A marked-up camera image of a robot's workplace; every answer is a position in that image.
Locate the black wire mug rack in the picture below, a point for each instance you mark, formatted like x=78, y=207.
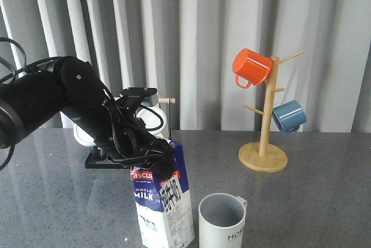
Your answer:
x=97, y=158

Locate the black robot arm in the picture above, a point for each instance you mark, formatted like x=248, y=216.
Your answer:
x=70, y=86

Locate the white HOME mug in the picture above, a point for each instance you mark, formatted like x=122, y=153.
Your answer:
x=222, y=219

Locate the blue white milk carton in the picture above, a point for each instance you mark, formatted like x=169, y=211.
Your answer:
x=164, y=205

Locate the white smooth mug on rack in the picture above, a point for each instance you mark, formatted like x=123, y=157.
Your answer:
x=82, y=137

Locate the grey pleated curtain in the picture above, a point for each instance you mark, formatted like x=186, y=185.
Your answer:
x=185, y=48

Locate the orange mug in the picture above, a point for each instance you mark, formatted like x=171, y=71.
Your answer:
x=251, y=68

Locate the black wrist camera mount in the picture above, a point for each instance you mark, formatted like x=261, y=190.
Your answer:
x=132, y=98

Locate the wooden mug tree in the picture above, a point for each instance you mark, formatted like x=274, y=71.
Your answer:
x=262, y=156

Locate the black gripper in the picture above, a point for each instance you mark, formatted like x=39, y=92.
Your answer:
x=126, y=140

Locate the blue mug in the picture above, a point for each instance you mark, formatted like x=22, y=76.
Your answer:
x=289, y=117

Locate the white ribbed mug on rack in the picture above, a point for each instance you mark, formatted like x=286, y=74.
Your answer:
x=155, y=121

